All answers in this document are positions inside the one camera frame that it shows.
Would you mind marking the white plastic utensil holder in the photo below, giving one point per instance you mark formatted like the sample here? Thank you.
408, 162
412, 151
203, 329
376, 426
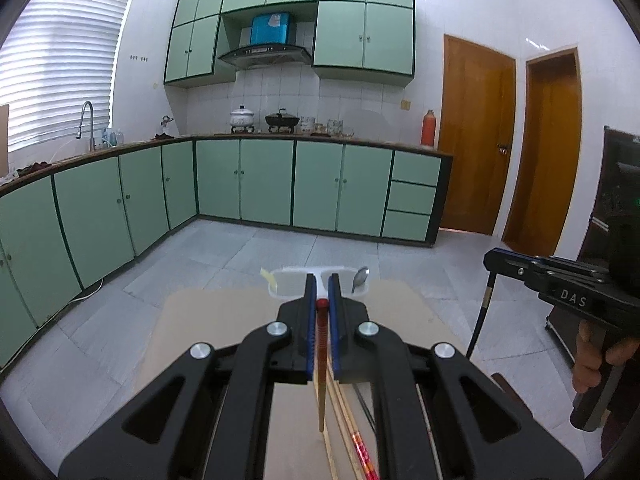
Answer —
320, 270

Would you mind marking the soap bottles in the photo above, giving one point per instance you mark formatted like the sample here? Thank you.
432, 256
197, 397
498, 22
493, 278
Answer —
114, 139

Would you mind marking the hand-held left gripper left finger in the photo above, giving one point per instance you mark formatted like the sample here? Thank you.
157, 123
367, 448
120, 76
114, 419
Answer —
312, 320

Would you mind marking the red patterned wooden chopstick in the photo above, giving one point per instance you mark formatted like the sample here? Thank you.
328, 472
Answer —
362, 452

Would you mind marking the dark red object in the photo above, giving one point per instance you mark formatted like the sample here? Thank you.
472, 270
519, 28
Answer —
505, 385

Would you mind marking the red thermos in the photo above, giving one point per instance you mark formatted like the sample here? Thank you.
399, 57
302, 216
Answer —
428, 130

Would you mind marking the dark cloth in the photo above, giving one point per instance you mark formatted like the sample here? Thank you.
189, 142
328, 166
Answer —
165, 136

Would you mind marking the wall hooks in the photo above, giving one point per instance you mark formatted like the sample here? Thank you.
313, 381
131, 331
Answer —
139, 58

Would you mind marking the black wok with lid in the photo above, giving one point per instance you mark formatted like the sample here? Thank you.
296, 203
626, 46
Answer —
282, 120

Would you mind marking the patterned glass jar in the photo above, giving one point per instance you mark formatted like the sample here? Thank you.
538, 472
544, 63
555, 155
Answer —
335, 127

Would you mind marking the green wall cabinets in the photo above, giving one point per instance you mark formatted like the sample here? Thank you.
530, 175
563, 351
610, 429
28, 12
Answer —
340, 30

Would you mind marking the white window blinds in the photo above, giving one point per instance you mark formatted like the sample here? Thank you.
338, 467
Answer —
60, 60

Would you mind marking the green base cabinets with countertop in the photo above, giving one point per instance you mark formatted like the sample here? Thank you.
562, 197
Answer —
265, 180

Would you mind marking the white cooking pot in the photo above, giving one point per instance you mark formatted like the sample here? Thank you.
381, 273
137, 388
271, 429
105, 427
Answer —
242, 117

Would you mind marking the crumpled rags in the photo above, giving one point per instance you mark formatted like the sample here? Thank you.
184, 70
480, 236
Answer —
32, 167

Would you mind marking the metal kitchen faucet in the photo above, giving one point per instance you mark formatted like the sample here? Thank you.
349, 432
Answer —
92, 130

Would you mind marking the plain wooden door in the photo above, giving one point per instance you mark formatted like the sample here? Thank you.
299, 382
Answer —
545, 160

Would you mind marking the metal spoon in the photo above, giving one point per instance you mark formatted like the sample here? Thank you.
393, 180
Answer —
361, 276

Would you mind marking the black range hood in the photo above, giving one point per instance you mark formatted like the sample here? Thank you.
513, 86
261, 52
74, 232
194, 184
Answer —
265, 54

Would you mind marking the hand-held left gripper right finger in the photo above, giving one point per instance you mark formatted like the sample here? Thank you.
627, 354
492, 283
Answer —
336, 340

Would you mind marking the cardboard sheet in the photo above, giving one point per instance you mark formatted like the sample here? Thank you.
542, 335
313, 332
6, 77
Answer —
4, 140

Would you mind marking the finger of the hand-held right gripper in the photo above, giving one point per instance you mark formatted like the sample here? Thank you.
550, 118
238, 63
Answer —
550, 272

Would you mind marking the gas stove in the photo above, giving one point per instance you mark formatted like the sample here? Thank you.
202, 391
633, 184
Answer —
242, 130

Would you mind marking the person's right hand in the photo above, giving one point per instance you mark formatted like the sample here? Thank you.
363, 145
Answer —
585, 360

